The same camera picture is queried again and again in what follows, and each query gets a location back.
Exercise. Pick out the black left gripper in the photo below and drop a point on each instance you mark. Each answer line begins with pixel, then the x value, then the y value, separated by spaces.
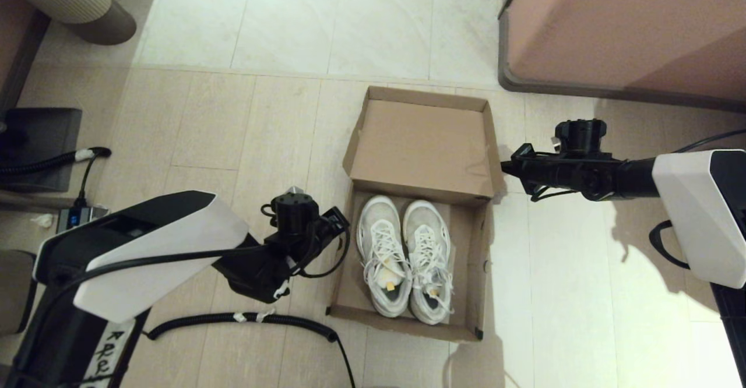
pixel 315 239

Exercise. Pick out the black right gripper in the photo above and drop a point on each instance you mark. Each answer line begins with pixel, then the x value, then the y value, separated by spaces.
pixel 565 172

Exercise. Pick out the white mesh sneaker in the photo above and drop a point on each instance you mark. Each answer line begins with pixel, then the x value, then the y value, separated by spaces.
pixel 428 225
pixel 382 230

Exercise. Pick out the cardboard shoe box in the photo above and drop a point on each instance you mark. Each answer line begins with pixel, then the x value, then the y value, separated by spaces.
pixel 419 143

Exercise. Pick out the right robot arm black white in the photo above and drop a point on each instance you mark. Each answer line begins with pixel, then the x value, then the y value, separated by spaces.
pixel 699 213

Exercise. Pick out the grey power inverter box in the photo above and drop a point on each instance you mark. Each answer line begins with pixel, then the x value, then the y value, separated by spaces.
pixel 73 219

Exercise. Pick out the pink cabinet dark trim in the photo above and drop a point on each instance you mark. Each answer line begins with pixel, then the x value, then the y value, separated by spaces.
pixel 612 27

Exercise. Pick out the white handwritten label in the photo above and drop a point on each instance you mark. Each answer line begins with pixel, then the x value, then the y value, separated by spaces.
pixel 108 359

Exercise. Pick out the crumpled white tissue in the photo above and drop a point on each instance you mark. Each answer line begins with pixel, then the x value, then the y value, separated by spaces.
pixel 44 221

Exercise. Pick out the black flat panel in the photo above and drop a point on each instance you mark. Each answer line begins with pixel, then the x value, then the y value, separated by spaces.
pixel 41 137

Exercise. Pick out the dark padded stool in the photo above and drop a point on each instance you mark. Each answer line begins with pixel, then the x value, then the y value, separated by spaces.
pixel 14 289

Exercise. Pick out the brown wooden furniture side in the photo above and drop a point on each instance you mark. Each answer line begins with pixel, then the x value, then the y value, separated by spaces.
pixel 14 44

